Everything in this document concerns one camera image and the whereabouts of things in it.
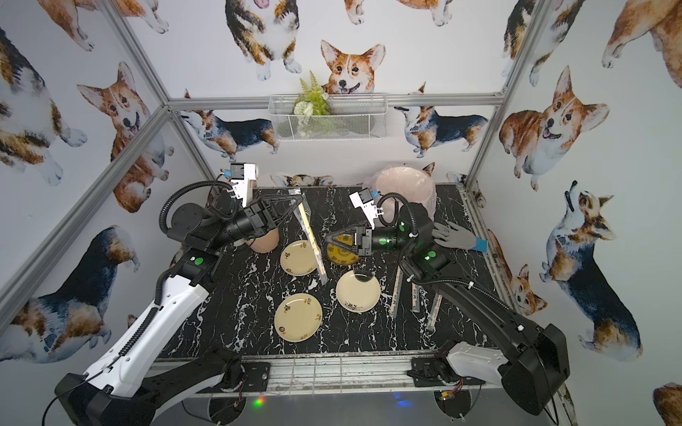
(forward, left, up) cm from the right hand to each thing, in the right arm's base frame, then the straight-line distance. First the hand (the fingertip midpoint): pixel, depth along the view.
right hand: (325, 243), depth 57 cm
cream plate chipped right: (+4, -5, -38) cm, 39 cm away
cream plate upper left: (+19, +17, -39) cm, 46 cm away
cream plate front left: (-2, +14, -42) cm, 44 cm away
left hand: (+4, +4, +9) cm, 11 cm away
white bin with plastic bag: (+38, -20, -22) cm, 49 cm away
